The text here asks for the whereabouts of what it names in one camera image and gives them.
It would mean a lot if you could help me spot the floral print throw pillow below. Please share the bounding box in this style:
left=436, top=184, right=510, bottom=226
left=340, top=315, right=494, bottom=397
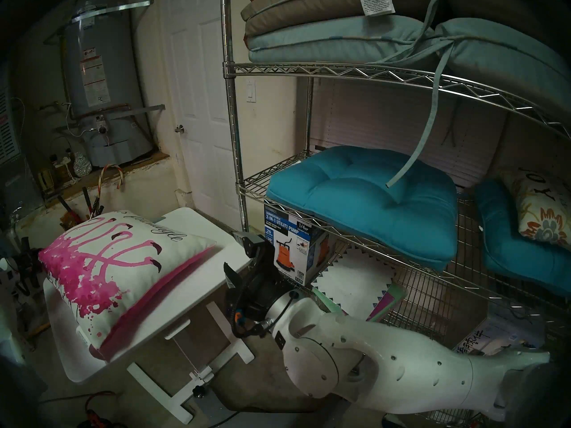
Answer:
left=502, top=166, right=571, bottom=249

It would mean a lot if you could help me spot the tan seat cushion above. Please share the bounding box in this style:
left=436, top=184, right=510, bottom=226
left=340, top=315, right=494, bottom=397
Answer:
left=446, top=0, right=571, bottom=49
left=241, top=0, right=440, bottom=37

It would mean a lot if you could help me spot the utility pump cardboard box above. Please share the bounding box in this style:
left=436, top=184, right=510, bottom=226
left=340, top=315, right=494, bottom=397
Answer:
left=264, top=203, right=328, bottom=286

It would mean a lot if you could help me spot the white panel door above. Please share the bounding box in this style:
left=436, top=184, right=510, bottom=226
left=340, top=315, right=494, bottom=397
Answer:
left=158, top=0, right=244, bottom=231

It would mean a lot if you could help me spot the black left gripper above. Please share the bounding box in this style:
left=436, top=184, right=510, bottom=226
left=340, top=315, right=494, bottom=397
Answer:
left=12, top=239, right=44, bottom=299

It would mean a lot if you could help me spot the grey furnace cabinet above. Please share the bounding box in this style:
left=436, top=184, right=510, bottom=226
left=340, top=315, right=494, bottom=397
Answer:
left=0, top=82, right=43, bottom=209

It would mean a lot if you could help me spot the light blue cushion with ties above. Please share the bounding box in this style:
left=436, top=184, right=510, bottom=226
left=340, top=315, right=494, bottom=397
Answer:
left=386, top=0, right=571, bottom=189

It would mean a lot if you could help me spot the red yellow wire loop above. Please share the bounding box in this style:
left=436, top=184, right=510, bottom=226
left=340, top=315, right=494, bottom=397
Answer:
left=99, top=164, right=124, bottom=190

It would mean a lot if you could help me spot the chrome wire shelf rack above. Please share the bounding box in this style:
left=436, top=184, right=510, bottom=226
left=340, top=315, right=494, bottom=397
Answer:
left=221, top=0, right=571, bottom=428

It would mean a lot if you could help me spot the grey water heater tank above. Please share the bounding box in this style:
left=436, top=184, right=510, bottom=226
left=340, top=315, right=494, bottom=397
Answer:
left=60, top=0, right=166, bottom=167

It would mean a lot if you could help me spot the green paper folder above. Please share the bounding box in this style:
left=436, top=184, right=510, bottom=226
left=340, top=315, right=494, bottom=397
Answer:
left=312, top=284, right=407, bottom=316

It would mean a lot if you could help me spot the pink flamingo throw cushion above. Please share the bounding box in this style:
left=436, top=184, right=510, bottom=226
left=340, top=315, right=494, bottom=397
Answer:
left=38, top=210, right=218, bottom=363

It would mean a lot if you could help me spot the printed box with Chinese characters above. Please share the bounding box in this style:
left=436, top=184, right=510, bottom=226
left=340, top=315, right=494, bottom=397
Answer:
left=453, top=318, right=549, bottom=356

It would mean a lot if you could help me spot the orange plastic bucket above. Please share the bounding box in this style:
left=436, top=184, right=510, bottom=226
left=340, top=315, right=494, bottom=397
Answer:
left=60, top=211, right=90, bottom=231

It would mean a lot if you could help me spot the light blue seat cushion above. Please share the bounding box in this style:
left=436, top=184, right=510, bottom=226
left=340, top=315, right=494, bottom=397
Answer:
left=246, top=16, right=435, bottom=64

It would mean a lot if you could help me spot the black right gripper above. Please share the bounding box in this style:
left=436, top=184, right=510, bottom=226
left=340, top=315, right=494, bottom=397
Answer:
left=223, top=230, right=291, bottom=339

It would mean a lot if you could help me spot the white folding table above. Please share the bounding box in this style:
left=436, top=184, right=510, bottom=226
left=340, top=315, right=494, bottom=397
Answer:
left=42, top=207, right=255, bottom=425

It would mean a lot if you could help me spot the white paper with zigzag edge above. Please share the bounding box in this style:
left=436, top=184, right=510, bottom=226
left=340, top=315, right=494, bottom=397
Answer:
left=311, top=244, right=397, bottom=321

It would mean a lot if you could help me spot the purple paper sheet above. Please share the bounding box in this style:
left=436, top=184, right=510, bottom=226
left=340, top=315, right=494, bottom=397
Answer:
left=366, top=293, right=397, bottom=323

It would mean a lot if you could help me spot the teal tufted seat cushion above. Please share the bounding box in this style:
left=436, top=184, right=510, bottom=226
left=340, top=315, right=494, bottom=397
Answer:
left=473, top=177, right=571, bottom=296
left=266, top=145, right=459, bottom=272

